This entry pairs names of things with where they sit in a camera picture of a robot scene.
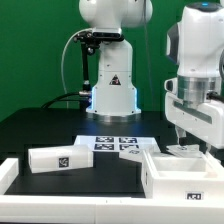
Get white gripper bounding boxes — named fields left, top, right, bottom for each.
left=164, top=77, right=224, bottom=154

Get white cabinet door with knob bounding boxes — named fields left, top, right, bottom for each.
left=167, top=144, right=202, bottom=158

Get white cabinet body box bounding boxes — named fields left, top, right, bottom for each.
left=141, top=150, right=224, bottom=201

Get white cabinet door panel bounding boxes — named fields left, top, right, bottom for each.
left=119, top=147, right=149, bottom=163

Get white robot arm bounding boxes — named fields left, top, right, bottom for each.
left=79, top=0, right=224, bottom=149

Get white long cabinet block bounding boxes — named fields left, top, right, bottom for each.
left=28, top=145, right=93, bottom=173

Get white base tag sheet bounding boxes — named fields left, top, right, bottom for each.
left=74, top=135, right=160, bottom=152

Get black cables on table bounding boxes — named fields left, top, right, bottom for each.
left=40, top=91, right=93, bottom=110

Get grey camera cable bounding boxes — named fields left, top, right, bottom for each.
left=61, top=29, right=91, bottom=95

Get white left fence rail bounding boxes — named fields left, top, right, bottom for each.
left=0, top=158, right=19, bottom=195

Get white fence rail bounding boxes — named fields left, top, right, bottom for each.
left=0, top=195, right=224, bottom=224
left=0, top=158, right=19, bottom=195

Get white front fence rail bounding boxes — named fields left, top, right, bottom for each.
left=0, top=195, right=224, bottom=224

